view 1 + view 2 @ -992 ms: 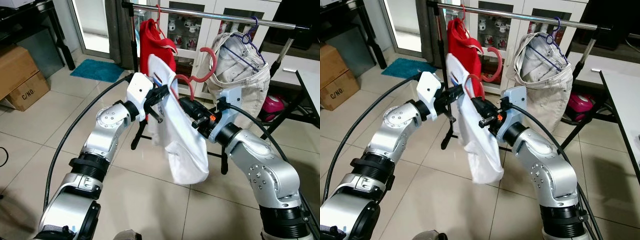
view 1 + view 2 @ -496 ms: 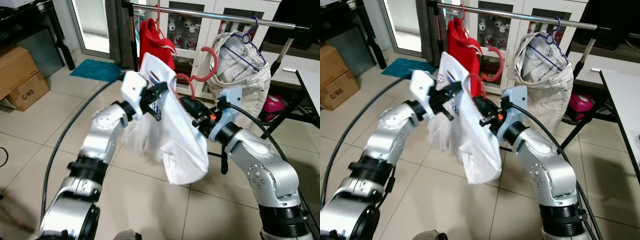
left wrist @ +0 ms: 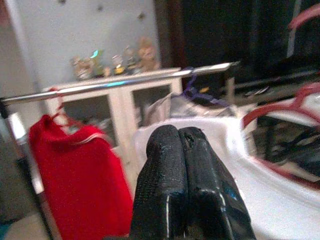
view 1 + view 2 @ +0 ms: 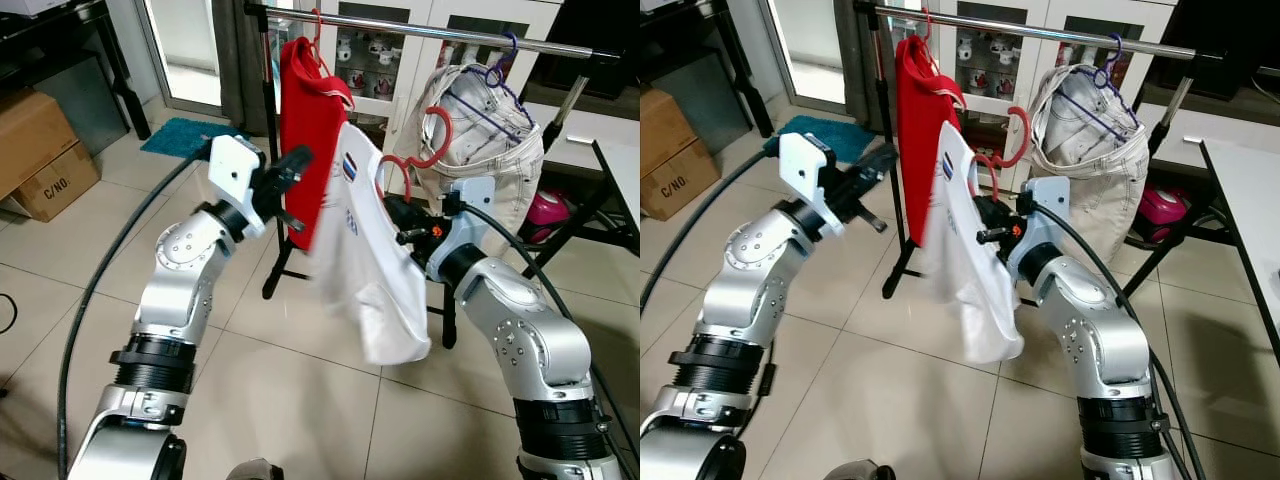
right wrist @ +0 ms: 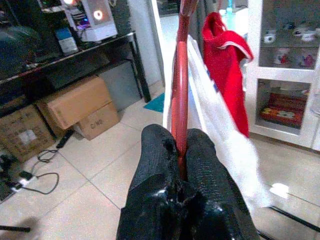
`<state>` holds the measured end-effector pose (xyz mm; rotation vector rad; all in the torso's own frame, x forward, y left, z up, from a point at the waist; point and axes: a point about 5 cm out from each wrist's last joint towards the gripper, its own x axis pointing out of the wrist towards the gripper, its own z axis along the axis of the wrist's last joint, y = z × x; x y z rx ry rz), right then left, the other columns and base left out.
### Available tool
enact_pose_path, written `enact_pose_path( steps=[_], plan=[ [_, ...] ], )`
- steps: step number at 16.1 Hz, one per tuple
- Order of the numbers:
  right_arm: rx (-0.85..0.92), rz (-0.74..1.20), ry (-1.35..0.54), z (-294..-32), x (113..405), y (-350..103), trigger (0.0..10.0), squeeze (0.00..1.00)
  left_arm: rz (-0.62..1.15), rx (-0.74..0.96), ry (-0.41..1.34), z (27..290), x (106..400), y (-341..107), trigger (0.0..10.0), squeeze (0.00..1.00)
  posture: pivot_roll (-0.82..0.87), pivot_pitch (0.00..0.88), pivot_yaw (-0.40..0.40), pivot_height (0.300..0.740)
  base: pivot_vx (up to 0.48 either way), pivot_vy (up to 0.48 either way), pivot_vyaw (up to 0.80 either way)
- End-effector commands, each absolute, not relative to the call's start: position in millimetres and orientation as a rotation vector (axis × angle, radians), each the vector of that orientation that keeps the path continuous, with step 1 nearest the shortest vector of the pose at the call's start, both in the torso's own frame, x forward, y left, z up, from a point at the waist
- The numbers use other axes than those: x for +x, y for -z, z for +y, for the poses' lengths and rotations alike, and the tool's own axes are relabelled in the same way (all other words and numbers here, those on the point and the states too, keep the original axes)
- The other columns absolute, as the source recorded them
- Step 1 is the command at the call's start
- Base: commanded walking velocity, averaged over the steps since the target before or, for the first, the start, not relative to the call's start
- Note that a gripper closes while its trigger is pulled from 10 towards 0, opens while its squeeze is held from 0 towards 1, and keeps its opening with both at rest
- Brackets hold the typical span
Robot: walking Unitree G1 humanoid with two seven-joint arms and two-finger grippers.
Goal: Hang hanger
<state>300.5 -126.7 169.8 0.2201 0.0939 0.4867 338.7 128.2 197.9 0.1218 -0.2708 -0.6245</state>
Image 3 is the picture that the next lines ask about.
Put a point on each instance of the purple hanger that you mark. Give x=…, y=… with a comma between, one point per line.
x=192, y=90

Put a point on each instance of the white glass door cabinet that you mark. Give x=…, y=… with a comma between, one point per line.
x=122, y=105

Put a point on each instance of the white shirt red print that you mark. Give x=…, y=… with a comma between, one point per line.
x=262, y=205

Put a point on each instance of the small grey figurine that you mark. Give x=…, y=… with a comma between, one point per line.
x=78, y=68

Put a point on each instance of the yellow based figurine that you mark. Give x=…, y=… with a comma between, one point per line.
x=118, y=66

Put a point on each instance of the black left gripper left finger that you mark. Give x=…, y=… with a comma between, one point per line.
x=162, y=180

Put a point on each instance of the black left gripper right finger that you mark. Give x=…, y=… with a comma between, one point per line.
x=210, y=185

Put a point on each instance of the green figurine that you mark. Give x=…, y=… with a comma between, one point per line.
x=96, y=62

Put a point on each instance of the beige teddy bear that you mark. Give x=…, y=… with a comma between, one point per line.
x=148, y=56

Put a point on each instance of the black chrome clothes rack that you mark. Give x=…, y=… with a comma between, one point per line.
x=100, y=86

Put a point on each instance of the red shirt white striped trim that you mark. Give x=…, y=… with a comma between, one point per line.
x=80, y=175

